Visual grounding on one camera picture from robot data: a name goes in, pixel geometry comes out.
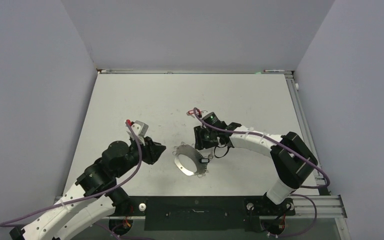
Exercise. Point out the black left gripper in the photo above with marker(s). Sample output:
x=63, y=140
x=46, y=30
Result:
x=152, y=150

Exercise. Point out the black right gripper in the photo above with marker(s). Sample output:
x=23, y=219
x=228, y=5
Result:
x=201, y=143

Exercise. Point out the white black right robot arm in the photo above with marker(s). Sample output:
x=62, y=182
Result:
x=293, y=160

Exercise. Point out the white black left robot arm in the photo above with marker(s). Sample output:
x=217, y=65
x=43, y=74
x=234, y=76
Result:
x=95, y=193

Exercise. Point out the black key tag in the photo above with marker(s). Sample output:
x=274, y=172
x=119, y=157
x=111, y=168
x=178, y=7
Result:
x=204, y=160

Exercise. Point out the red key tag with key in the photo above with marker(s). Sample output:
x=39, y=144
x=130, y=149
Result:
x=196, y=113

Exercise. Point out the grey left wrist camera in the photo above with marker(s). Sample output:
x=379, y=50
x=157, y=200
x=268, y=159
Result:
x=139, y=128

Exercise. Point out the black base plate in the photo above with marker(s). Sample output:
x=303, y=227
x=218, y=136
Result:
x=206, y=213

